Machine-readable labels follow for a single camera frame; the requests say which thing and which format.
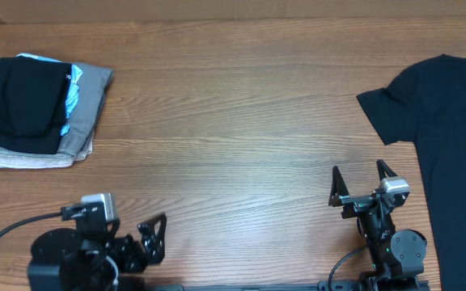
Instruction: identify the folded light blue shirt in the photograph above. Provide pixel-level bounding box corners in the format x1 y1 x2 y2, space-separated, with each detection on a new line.
18 53 83 119

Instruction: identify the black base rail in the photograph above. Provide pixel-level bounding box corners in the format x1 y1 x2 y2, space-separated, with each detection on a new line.
143 279 431 291

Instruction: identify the black polo shirt Sydrogen logo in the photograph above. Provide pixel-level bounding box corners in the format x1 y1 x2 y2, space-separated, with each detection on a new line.
0 57 72 154

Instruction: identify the black t-shirt white label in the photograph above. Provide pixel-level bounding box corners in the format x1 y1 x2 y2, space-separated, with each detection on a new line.
357 54 466 290

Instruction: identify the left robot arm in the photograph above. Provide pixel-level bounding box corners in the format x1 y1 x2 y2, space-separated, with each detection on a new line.
28 213 167 291

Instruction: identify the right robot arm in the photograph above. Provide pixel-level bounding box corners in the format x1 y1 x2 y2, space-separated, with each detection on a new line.
319 159 430 291

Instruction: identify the folded grey garment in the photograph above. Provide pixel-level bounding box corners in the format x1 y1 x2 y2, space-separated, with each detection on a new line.
0 62 113 158

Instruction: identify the folded beige garment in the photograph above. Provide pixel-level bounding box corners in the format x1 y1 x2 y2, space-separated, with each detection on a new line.
0 132 94 169

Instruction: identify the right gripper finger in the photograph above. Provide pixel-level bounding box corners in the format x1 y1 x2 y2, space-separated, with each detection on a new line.
376 159 397 180
328 166 350 207

